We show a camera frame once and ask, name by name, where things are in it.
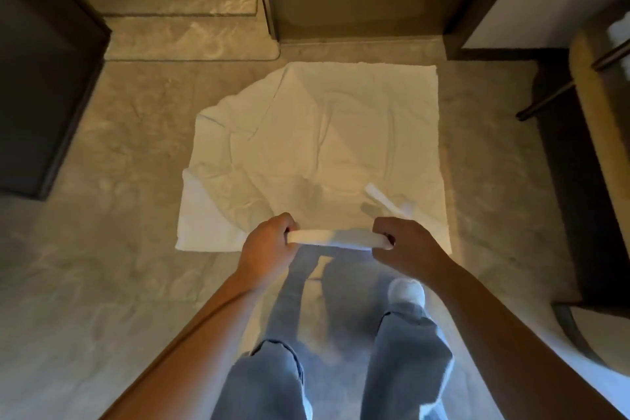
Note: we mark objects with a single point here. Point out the person's right forearm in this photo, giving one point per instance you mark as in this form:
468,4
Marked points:
517,346

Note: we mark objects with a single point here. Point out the white sneaker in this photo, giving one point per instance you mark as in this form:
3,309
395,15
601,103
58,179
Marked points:
406,291

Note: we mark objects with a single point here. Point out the person's left hand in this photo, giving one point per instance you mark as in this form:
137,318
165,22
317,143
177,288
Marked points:
266,252

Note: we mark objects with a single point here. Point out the person's left forearm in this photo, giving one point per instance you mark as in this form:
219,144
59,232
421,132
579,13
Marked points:
192,351

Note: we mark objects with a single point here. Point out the metal shelf pole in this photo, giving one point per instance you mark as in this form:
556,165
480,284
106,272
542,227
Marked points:
546,102

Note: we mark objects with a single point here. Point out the person's right hand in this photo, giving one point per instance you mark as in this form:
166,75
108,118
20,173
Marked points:
418,252

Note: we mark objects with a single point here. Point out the brown baseboard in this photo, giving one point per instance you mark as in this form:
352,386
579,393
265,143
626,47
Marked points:
512,54

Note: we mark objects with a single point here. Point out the dark glass door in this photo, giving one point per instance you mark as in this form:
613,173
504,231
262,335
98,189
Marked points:
44,65

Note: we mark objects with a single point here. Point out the wooden shelf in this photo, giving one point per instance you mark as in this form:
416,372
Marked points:
600,163

